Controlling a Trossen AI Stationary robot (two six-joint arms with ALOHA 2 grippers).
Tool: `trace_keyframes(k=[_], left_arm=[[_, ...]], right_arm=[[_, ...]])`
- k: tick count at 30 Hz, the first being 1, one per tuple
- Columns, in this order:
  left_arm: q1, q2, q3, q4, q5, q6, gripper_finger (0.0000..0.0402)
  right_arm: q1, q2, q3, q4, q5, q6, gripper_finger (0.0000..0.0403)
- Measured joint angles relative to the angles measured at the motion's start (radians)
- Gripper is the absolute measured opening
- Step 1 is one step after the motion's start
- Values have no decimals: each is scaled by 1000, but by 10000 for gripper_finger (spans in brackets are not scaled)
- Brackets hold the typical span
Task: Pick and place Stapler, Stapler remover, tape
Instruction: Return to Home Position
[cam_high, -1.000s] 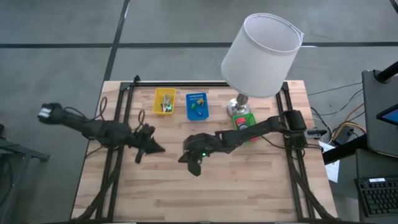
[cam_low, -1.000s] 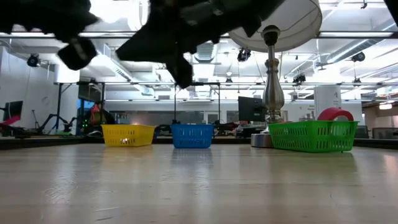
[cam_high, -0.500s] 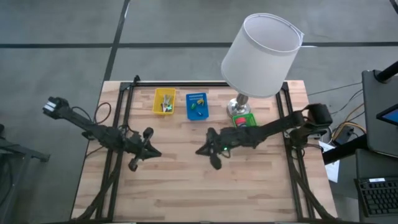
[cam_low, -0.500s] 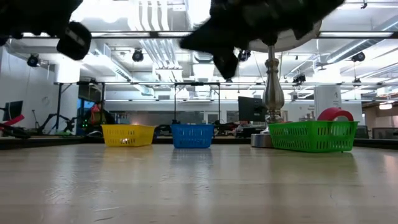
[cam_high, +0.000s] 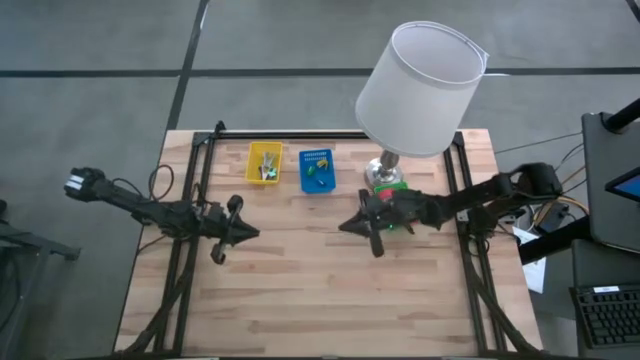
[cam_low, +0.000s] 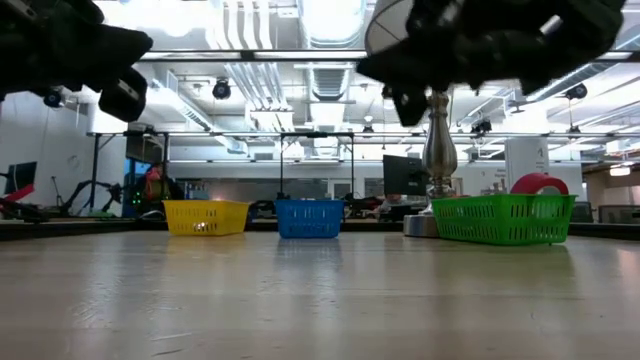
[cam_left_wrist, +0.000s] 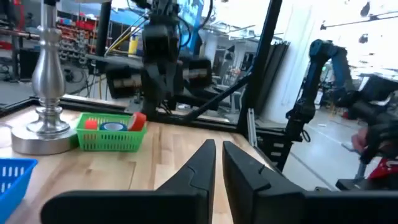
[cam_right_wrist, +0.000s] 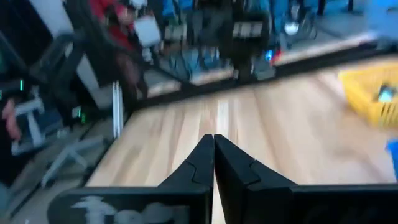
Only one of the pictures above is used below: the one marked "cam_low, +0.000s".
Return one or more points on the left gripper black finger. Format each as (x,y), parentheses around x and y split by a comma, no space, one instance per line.
(130,47)

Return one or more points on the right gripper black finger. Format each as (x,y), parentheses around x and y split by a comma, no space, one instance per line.
(400,67)

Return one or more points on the red tape roll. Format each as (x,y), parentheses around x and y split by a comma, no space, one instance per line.
(530,182)

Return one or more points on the black background robot arm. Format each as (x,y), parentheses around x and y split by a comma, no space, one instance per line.
(95,192)

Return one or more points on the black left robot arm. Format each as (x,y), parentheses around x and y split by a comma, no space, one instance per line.
(17,40)

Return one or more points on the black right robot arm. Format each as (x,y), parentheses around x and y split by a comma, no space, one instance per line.
(585,40)

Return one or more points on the black round ceiling spotlight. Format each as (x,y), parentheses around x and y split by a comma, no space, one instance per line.
(221,90)
(577,91)
(53,98)

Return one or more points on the black overhead crossbar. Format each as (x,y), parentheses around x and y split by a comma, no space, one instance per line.
(250,55)

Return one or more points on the person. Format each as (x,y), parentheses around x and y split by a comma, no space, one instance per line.
(155,185)

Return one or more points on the green plastic slotted basket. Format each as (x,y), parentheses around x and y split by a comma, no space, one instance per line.
(502,220)

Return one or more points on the blue plastic slotted basket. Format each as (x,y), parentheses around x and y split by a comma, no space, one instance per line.
(309,219)

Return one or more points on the yellow plastic slotted basket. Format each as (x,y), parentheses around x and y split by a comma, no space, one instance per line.
(205,217)

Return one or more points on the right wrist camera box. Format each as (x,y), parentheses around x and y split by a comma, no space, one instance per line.
(410,107)

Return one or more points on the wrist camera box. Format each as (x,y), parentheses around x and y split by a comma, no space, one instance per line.
(410,107)
(122,95)

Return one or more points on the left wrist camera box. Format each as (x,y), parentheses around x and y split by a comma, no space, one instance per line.
(122,95)

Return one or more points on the black metal rig frame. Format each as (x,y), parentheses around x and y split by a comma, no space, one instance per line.
(281,165)

